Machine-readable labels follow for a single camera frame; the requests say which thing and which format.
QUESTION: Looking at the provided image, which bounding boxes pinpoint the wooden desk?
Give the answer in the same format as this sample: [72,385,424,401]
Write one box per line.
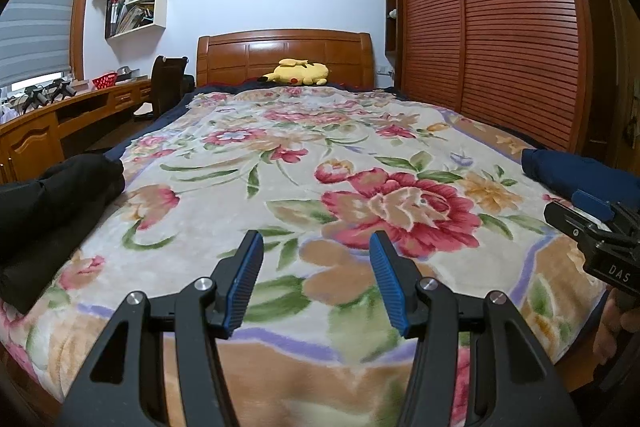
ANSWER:
[0,79,153,185]

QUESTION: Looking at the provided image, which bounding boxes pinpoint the wooden bed headboard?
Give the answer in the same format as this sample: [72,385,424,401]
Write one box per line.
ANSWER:
[196,29,376,88]

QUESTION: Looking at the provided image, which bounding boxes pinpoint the person's right hand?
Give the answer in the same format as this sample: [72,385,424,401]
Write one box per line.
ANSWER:
[593,289,640,356]

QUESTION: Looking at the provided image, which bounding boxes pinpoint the row of binders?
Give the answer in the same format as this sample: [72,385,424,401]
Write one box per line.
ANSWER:
[105,0,121,38]

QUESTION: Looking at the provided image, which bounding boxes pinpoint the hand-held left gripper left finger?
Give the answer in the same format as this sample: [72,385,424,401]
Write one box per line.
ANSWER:
[56,229,266,427]

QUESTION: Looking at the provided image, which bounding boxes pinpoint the window with grey blind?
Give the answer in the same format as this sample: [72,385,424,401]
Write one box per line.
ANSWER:
[0,0,107,90]

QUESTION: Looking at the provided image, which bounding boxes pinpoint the white wall shelf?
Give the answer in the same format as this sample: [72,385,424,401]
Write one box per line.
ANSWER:
[104,0,173,40]

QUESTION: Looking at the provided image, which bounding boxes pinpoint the black clothes pile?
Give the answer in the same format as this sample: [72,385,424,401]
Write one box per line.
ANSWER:
[0,153,126,315]

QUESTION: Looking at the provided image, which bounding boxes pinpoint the wooden louvred wardrobe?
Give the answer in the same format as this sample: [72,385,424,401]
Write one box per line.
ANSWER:
[384,0,596,155]

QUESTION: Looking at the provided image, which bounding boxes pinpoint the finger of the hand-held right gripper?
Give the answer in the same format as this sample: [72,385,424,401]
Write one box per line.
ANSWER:
[573,189,640,234]
[543,201,599,254]

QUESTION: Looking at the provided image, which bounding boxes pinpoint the floral blanket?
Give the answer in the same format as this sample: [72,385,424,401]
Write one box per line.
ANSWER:
[0,86,608,427]

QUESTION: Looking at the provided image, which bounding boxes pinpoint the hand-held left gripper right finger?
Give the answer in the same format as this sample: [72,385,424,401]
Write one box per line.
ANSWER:
[369,230,583,427]

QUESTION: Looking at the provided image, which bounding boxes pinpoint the yellow plush toy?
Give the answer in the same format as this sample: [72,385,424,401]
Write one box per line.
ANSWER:
[258,58,330,86]

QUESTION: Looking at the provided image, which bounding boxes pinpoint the black hand-held gripper on desk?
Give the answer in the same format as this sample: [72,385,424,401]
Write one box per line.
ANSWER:
[47,78,77,100]
[20,84,51,110]

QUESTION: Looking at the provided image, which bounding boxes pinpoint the black office chair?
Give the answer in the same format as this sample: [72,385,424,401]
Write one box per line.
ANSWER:
[132,55,196,120]

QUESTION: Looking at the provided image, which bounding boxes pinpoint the blue suit jacket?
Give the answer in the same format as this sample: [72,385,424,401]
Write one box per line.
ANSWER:
[520,148,640,212]

